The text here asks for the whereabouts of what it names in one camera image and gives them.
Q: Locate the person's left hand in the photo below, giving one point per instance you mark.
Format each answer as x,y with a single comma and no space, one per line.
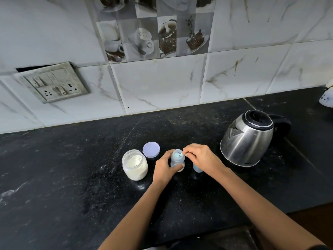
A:
162,171

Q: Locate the person's right hand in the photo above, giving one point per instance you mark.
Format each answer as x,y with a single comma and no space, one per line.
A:
204,158

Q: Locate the blue bottle collar with nipple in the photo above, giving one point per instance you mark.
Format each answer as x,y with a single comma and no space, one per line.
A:
197,169

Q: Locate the clear printed baby bottle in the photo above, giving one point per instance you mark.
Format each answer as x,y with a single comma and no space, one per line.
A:
178,161

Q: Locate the blue measuring spoon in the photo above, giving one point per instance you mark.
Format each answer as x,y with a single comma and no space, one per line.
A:
177,155

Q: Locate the lilac round jar lid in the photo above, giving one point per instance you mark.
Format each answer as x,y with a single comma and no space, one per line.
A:
151,150

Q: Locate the clear milk powder jar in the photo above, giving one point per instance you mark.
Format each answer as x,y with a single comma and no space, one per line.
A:
135,169

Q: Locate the steel electric kettle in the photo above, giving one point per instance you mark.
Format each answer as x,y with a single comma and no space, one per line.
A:
247,145

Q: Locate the person's right forearm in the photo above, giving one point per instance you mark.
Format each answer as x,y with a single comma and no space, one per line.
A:
260,205

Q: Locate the person's left forearm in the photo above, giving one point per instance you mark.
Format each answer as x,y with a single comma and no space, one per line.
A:
135,218

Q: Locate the dark wooden base cabinet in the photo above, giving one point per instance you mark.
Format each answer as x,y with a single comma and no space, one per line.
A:
312,221

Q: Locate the white appliance at right edge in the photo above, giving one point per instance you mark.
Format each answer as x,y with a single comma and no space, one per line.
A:
327,98

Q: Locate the black shirt sleeve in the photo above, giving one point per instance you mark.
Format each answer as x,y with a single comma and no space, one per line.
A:
322,248

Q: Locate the grey wall switch socket panel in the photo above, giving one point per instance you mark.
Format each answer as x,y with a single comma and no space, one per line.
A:
53,84

